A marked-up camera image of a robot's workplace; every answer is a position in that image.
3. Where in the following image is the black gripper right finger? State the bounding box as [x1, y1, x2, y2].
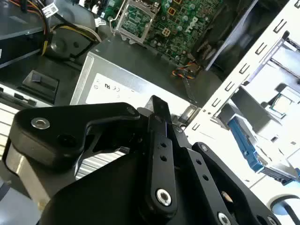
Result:
[161, 98, 282, 225]

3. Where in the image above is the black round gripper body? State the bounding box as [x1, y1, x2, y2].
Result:
[41, 151, 213, 225]

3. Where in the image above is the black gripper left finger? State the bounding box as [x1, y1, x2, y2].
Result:
[4, 95, 178, 214]

